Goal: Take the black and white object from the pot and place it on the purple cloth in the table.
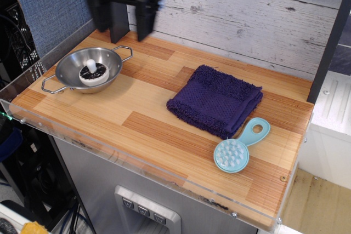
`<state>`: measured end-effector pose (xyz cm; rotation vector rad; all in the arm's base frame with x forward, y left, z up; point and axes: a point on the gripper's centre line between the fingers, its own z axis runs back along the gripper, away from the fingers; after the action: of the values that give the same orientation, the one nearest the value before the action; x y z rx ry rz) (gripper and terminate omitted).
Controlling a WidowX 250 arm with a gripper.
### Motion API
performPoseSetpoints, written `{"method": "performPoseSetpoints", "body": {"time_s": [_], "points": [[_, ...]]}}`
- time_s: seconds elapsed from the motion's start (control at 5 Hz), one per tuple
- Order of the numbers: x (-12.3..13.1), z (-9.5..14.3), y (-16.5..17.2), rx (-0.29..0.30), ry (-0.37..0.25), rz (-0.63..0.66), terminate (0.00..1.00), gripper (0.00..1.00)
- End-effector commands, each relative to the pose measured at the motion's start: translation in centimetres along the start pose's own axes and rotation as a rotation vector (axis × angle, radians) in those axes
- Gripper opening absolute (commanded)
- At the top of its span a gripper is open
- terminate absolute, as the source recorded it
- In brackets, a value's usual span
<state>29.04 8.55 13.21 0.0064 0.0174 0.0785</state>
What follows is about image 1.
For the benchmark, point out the steel bowl with handles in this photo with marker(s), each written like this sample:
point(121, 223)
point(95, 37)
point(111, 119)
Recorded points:
point(68, 68)

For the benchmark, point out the white toy mushroom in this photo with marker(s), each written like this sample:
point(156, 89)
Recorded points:
point(93, 73)

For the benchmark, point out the purple folded cloth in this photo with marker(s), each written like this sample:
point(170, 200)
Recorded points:
point(215, 102)

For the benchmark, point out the black plastic crate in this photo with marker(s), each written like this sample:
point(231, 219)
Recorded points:
point(18, 51)

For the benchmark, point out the clear acrylic table guard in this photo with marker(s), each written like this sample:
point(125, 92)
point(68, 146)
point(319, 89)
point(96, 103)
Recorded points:
point(124, 138)

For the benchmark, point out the light blue round brush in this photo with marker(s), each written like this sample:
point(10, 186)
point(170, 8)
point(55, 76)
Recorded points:
point(232, 155)

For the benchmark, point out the silver dispenser button panel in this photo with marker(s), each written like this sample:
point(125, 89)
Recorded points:
point(142, 215)

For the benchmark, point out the dark left vertical post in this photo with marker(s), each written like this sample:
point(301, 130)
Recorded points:
point(119, 21)

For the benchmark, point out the dark vertical post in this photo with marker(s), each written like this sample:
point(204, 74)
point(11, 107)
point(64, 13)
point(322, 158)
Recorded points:
point(329, 51)
point(119, 21)

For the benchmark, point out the dark right vertical post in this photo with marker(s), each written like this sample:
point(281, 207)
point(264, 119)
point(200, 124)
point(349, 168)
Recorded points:
point(329, 51)

